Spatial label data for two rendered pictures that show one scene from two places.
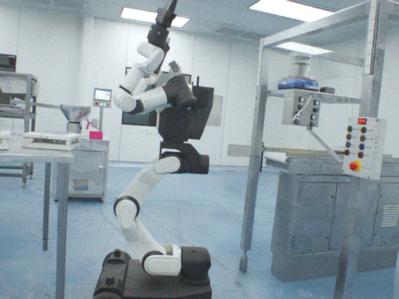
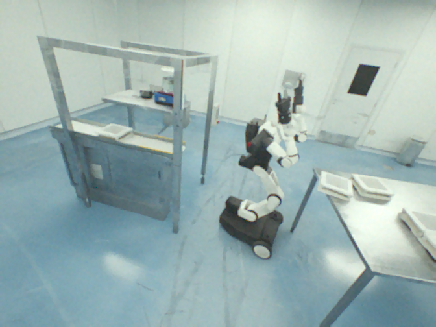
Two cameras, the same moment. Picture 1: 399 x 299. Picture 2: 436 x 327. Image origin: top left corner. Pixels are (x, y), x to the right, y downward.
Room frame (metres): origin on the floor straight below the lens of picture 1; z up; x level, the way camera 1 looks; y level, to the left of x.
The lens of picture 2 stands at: (3.57, 0.66, 1.86)
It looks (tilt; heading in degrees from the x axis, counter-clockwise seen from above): 31 degrees down; 210
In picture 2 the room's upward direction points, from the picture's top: 8 degrees clockwise
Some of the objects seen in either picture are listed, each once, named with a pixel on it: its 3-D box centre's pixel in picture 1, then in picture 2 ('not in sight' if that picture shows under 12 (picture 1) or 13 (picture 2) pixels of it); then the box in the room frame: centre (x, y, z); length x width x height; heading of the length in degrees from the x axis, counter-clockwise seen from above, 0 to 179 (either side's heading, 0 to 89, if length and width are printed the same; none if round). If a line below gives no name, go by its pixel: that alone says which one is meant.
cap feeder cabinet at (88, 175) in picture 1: (81, 167); not in sight; (4.06, 1.41, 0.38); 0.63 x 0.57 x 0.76; 109
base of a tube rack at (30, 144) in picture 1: (53, 144); (333, 187); (1.77, 0.78, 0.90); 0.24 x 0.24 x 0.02; 7
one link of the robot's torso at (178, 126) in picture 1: (182, 109); (263, 137); (1.86, 0.09, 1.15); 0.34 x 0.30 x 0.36; 7
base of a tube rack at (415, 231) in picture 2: not in sight; (426, 228); (1.83, 1.40, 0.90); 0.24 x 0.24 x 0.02; 22
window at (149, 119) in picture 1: (157, 98); not in sight; (6.93, 0.90, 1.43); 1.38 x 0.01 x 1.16; 109
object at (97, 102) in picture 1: (101, 112); not in sight; (4.26, 1.26, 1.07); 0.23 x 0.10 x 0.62; 109
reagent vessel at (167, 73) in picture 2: not in sight; (170, 79); (2.28, -0.65, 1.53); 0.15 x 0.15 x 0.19
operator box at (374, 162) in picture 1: (364, 147); (215, 114); (1.43, -0.74, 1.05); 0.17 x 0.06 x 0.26; 21
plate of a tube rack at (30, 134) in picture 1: (53, 135); (335, 182); (1.77, 0.78, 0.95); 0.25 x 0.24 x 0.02; 7
